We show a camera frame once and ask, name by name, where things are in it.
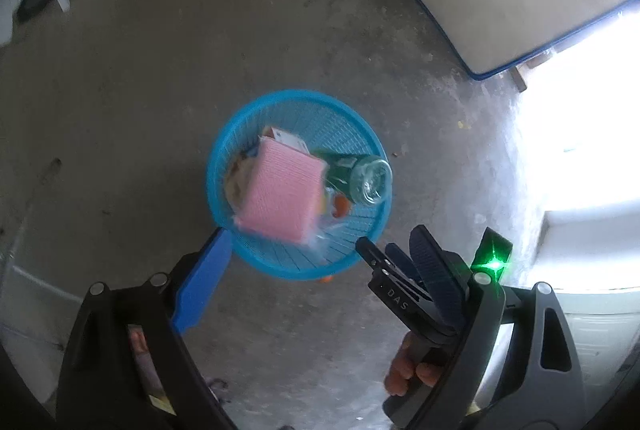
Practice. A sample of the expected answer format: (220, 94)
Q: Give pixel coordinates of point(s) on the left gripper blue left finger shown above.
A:
(194, 279)

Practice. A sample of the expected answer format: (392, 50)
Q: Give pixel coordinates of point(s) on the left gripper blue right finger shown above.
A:
(444, 276)

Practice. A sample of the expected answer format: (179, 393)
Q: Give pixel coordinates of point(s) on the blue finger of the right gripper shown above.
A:
(402, 261)

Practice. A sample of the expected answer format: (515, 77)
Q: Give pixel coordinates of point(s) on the green clear plastic bottle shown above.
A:
(363, 179)

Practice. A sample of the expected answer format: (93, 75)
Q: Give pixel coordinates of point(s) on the pink sponge cloth pack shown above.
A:
(283, 199)

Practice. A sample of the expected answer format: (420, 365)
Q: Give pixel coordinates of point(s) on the yellow white cardboard box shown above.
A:
(275, 142)

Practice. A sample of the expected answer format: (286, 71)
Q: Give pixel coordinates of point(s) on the clear plastic cake bag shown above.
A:
(334, 207)

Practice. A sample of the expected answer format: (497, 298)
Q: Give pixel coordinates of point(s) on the blue plastic trash basket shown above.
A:
(324, 123)

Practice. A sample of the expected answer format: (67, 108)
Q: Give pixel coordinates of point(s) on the person's right hand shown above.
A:
(403, 369)

